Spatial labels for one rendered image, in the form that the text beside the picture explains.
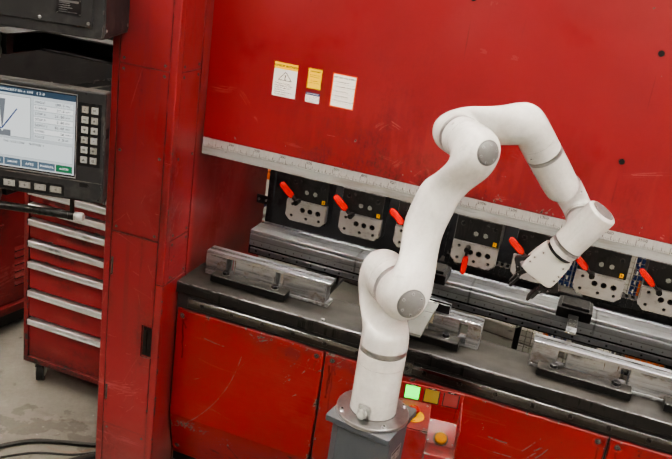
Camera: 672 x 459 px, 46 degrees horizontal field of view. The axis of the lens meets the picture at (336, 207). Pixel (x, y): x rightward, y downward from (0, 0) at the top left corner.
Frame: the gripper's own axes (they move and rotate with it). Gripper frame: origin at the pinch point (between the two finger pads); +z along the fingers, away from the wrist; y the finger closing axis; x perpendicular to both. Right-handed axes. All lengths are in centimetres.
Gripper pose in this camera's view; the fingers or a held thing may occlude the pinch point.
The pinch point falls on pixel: (522, 287)
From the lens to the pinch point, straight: 226.6
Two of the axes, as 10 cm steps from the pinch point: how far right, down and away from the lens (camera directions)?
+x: -3.5, 3.9, -8.5
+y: -7.7, -6.4, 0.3
